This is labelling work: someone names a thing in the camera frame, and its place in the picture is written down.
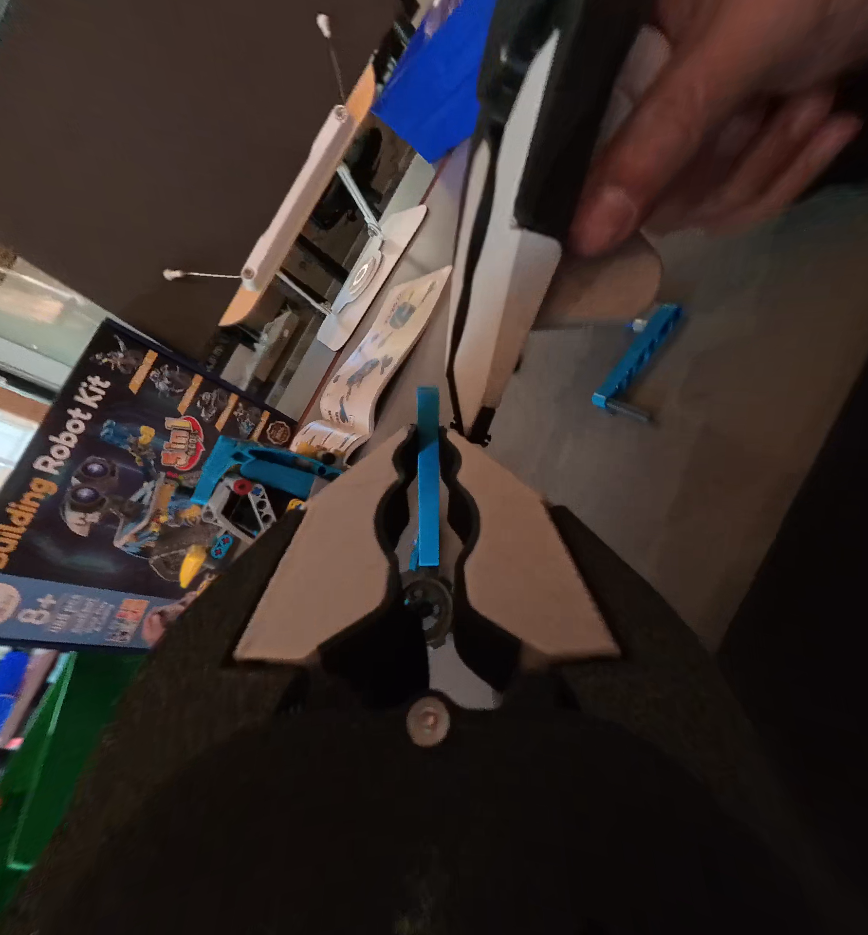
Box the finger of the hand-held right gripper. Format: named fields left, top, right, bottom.
left=529, top=234, right=663, bottom=331
left=444, top=33, right=564, bottom=438

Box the black gear wheel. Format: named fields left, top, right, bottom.
left=401, top=570, right=455, bottom=647

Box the thin wooden board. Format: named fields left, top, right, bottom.
left=218, top=62, right=376, bottom=327

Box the white round dish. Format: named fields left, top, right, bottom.
left=346, top=248, right=384, bottom=300

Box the green box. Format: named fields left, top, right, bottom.
left=0, top=650, right=146, bottom=935

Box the person's right hand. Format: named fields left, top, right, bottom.
left=573, top=0, right=868, bottom=257

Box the dark printed toy box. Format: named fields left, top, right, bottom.
left=0, top=318, right=297, bottom=651

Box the white stand with rod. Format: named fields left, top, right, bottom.
left=162, top=13, right=376, bottom=322

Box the dark brown board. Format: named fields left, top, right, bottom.
left=0, top=0, right=413, bottom=359

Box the grey desk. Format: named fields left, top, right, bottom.
left=273, top=139, right=868, bottom=651

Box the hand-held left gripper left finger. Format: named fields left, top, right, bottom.
left=233, top=425, right=420, bottom=666

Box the open instruction booklet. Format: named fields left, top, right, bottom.
left=288, top=264, right=453, bottom=460

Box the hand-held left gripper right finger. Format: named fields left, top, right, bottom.
left=441, top=427, right=621, bottom=662

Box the blue yellow toy vehicle model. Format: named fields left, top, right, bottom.
left=185, top=434, right=347, bottom=585

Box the blue plastic bin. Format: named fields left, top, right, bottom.
left=370, top=0, right=497, bottom=163

